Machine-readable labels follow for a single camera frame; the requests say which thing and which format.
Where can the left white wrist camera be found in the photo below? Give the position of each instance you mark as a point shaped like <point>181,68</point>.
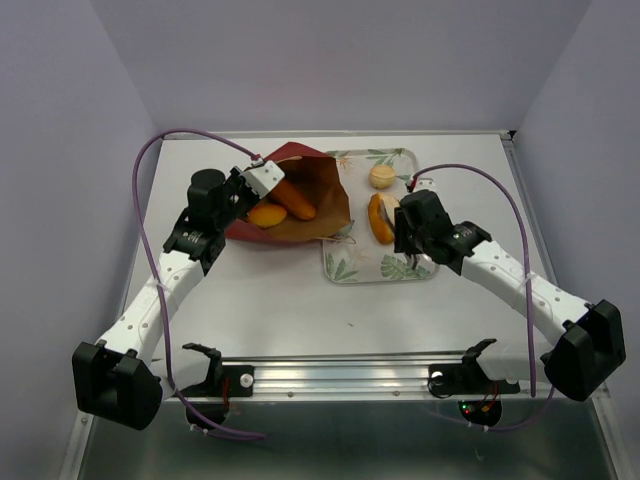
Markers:
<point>263,178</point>

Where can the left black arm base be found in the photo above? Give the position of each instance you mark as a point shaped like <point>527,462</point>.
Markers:
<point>212,396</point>

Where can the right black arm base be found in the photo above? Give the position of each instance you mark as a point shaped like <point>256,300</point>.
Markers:
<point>481,398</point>

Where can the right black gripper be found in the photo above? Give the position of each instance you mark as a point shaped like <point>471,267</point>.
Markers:
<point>401,242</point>

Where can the red brown paper bag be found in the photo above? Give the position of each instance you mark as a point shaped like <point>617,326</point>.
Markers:
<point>316,175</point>

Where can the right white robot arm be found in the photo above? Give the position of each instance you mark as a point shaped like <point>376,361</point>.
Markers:
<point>583,342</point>

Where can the aluminium mounting rail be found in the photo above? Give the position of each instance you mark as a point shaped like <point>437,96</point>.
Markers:
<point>324,378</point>

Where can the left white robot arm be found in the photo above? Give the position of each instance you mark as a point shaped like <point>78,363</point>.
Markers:
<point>112,376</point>

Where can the floral patterned tray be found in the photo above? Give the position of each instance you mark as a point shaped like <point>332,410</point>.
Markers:
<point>354,255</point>

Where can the round pale bread roll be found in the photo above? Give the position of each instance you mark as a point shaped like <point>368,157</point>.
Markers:
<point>382,176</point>

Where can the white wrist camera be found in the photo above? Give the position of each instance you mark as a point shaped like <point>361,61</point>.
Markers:
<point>415,184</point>
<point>263,178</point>

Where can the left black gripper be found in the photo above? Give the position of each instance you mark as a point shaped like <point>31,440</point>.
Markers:
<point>234,179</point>

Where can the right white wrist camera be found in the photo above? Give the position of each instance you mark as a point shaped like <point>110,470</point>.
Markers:
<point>415,184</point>

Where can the long orange baguette bread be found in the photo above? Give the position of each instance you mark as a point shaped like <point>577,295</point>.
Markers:
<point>291,198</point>

